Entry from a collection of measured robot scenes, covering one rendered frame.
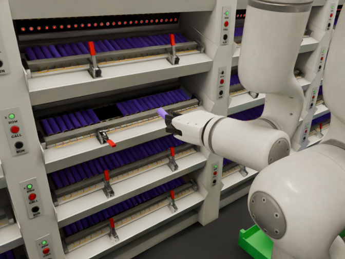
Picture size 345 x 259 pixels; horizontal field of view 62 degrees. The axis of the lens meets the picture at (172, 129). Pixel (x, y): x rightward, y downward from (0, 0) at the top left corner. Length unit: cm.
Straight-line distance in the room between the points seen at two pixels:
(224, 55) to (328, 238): 79
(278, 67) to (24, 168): 66
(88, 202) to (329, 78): 80
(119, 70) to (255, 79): 49
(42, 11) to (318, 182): 66
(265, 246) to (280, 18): 109
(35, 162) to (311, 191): 67
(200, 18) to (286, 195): 81
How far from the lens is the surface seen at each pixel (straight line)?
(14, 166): 84
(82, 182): 101
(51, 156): 87
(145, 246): 130
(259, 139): 53
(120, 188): 103
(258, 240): 140
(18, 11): 76
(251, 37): 46
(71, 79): 82
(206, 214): 138
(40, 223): 95
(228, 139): 56
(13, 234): 97
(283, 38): 45
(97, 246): 114
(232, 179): 144
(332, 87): 38
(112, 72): 86
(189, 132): 64
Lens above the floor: 98
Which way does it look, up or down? 25 degrees down
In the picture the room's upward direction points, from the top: straight up
